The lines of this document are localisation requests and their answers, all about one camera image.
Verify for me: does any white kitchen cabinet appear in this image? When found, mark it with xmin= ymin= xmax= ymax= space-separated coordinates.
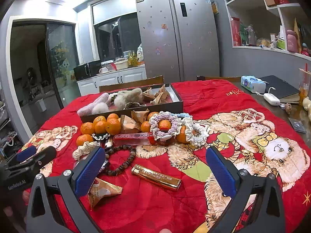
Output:
xmin=76 ymin=64 xmax=147 ymax=96

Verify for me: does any triangular brown snack packet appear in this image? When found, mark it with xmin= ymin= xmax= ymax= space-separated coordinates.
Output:
xmin=151 ymin=85 xmax=170 ymax=105
xmin=120 ymin=115 xmax=141 ymax=134
xmin=131 ymin=109 xmax=150 ymax=125
xmin=142 ymin=87 xmax=156 ymax=102
xmin=89 ymin=178 xmax=123 ymax=210

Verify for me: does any brown fluffy hair clip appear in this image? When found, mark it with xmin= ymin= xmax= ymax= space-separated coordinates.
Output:
xmin=125 ymin=101 xmax=146 ymax=109

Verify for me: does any white basin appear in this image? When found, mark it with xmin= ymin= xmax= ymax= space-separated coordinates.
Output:
xmin=114 ymin=60 xmax=129 ymax=70

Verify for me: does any gold lighter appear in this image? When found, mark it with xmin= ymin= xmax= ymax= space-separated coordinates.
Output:
xmin=131 ymin=164 xmax=182 ymax=191

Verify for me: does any red printed blanket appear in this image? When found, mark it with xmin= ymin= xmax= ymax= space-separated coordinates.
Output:
xmin=36 ymin=79 xmax=311 ymax=233

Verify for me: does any blue crochet scrunchie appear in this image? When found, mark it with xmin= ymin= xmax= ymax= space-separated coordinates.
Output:
xmin=174 ymin=113 xmax=192 ymax=122

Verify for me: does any white cable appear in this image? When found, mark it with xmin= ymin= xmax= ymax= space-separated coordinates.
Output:
xmin=253 ymin=87 xmax=276 ymax=96

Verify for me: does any dark shallow cardboard box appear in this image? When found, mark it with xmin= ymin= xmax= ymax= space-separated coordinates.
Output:
xmin=80 ymin=83 xmax=184 ymax=123

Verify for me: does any dark lace-trimmed scrunchie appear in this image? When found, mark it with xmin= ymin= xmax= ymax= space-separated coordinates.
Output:
xmin=92 ymin=133 xmax=111 ymax=141

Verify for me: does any silver refrigerator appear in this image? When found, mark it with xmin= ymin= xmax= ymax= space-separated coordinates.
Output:
xmin=135 ymin=0 xmax=220 ymax=84

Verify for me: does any glass sliding door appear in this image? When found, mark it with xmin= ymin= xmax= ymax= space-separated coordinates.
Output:
xmin=10 ymin=22 xmax=82 ymax=136

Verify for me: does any clear glass bottle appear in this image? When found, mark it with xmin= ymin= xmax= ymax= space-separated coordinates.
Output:
xmin=246 ymin=25 xmax=257 ymax=46

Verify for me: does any wooden chair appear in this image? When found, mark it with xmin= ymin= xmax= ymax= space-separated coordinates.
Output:
xmin=99 ymin=76 xmax=164 ymax=93
xmin=197 ymin=76 xmax=242 ymax=83

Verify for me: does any dark card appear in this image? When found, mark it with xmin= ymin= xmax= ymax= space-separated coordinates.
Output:
xmin=288 ymin=118 xmax=307 ymax=134

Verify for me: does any black notebook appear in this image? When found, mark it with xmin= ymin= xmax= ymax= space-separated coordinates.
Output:
xmin=258 ymin=75 xmax=300 ymax=102

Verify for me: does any white fluffy hair claw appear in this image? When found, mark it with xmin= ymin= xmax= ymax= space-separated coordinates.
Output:
xmin=92 ymin=102 xmax=110 ymax=114

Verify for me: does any brown bead bracelet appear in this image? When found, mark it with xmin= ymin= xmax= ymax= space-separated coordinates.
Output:
xmin=103 ymin=145 xmax=137 ymax=176

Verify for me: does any red gift box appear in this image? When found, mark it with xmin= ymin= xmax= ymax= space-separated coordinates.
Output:
xmin=230 ymin=17 xmax=242 ymax=47

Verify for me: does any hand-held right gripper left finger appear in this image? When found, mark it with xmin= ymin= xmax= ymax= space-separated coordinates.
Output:
xmin=25 ymin=146 xmax=106 ymax=233

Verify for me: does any person's left hand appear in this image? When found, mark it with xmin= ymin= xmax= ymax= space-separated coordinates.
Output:
xmin=3 ymin=191 xmax=31 ymax=217

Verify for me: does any black microwave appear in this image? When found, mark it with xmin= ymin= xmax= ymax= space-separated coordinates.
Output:
xmin=73 ymin=60 xmax=101 ymax=80

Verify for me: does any pink pouch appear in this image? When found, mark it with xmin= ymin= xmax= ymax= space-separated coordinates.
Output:
xmin=286 ymin=30 xmax=299 ymax=53

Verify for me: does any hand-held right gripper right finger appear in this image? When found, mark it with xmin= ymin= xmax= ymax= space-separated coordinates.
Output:
xmin=206 ymin=147 xmax=286 ymax=233

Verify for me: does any pink fluffy hair claw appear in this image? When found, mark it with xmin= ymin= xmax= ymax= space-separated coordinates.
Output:
xmin=77 ymin=93 xmax=110 ymax=116

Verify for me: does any pile of tangerines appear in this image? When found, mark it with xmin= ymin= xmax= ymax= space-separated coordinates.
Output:
xmin=76 ymin=112 xmax=195 ymax=147

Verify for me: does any dark window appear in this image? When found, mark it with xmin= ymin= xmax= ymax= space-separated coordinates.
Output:
xmin=91 ymin=0 xmax=144 ymax=62

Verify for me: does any white charger box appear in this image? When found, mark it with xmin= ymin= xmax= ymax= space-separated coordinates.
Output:
xmin=264 ymin=93 xmax=281 ymax=106

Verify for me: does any drink cup with straw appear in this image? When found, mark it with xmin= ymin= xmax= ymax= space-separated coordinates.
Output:
xmin=298 ymin=63 xmax=311 ymax=106

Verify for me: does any white pink crochet scrunchie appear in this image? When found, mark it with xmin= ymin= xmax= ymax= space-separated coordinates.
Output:
xmin=149 ymin=112 xmax=179 ymax=141

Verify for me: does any white wall shelf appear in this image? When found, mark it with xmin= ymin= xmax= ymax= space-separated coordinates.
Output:
xmin=219 ymin=0 xmax=311 ymax=61

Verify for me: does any blue tissue pack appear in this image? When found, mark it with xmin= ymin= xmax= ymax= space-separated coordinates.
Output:
xmin=240 ymin=75 xmax=266 ymax=94

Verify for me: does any beige fluffy hair claw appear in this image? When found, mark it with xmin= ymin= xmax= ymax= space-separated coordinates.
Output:
xmin=110 ymin=88 xmax=144 ymax=108

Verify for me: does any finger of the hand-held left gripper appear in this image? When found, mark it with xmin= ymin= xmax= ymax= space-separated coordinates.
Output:
xmin=7 ymin=146 xmax=37 ymax=167
xmin=7 ymin=147 xmax=57 ymax=175

